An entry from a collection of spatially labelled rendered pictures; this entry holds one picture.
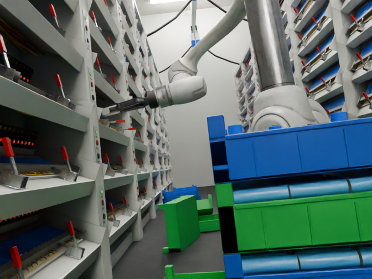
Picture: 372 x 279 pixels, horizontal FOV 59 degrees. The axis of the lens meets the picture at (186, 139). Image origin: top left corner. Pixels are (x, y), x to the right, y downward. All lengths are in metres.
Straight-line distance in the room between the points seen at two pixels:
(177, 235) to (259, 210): 1.04
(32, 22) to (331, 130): 0.65
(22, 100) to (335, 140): 0.54
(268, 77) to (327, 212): 0.64
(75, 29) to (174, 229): 0.84
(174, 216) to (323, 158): 1.06
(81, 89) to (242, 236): 0.80
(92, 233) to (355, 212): 0.81
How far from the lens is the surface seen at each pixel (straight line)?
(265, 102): 0.95
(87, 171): 1.05
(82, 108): 1.07
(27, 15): 0.80
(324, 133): 0.40
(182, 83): 1.36
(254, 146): 0.39
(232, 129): 0.42
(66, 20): 1.17
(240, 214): 0.39
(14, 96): 0.67
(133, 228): 1.76
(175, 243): 1.42
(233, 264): 0.40
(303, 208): 0.40
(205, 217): 1.96
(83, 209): 1.07
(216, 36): 1.38
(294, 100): 0.95
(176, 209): 1.39
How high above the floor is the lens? 0.34
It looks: 5 degrees up
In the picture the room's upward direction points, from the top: 7 degrees counter-clockwise
